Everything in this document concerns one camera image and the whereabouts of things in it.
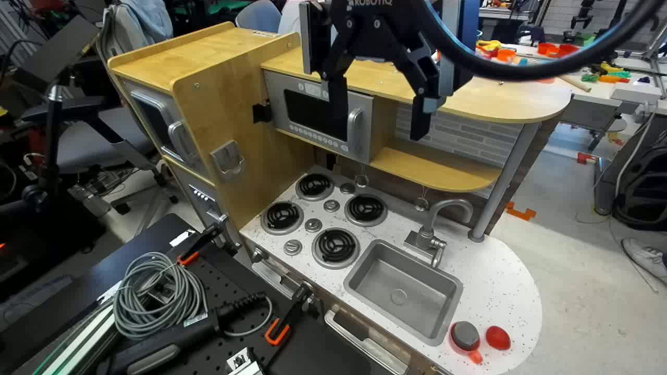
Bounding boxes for black tool handle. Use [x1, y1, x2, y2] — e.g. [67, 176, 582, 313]
[108, 313, 221, 375]

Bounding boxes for white black printed sticker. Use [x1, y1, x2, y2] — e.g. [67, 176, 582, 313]
[226, 351, 258, 375]

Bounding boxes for person in light shirt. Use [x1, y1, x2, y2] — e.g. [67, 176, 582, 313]
[277, 0, 304, 37]

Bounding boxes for grey toy microwave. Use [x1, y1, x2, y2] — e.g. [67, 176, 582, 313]
[263, 70, 376, 167]

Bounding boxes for black toy stove burner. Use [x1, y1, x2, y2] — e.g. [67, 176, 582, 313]
[343, 192, 390, 230]
[295, 170, 335, 203]
[310, 226, 363, 270]
[261, 201, 307, 235]

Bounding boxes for grey kitchen support pole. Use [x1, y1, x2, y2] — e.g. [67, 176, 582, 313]
[467, 119, 560, 244]

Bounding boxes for red round toy disc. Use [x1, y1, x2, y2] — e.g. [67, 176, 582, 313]
[483, 326, 512, 353]

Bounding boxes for grey toy faucet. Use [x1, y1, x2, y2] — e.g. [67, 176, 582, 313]
[402, 196, 478, 270]

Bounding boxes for white table with toys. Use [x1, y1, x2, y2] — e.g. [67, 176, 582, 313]
[476, 37, 667, 152]

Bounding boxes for orange toy cup grey lid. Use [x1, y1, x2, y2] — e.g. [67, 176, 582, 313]
[448, 318, 486, 367]

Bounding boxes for wooden toy kitchen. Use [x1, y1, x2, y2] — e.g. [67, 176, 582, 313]
[107, 21, 576, 375]

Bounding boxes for black bag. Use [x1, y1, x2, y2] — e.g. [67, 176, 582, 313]
[595, 112, 667, 233]

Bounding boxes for thin black cable loop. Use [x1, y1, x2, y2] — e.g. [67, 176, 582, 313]
[212, 293, 277, 342]

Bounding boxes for grey toy oven door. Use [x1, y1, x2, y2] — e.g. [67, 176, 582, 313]
[119, 80, 205, 170]

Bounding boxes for coiled grey cable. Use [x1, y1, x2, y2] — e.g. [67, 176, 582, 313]
[110, 251, 210, 342]

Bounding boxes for orange plastic floor piece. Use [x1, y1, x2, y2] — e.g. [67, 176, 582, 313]
[504, 201, 538, 224]

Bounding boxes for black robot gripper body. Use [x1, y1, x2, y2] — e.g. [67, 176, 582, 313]
[329, 0, 427, 56]

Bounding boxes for green white flat strips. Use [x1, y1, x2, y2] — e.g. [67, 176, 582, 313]
[29, 302, 119, 375]

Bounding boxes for black tripod stand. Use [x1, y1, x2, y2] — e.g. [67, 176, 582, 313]
[19, 84, 71, 211]

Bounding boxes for black perforated mounting board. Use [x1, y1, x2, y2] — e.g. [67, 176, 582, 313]
[90, 242, 378, 375]

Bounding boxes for grey jacket on chair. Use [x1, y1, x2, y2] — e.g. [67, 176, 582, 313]
[101, 0, 176, 61]

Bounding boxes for blue chair back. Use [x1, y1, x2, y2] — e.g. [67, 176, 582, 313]
[234, 0, 283, 35]

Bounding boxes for grey toy sink basin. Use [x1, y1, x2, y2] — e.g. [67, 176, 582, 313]
[343, 239, 465, 348]

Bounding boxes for black orange bar clamp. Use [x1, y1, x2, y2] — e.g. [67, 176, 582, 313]
[176, 219, 229, 269]
[263, 279, 316, 351]

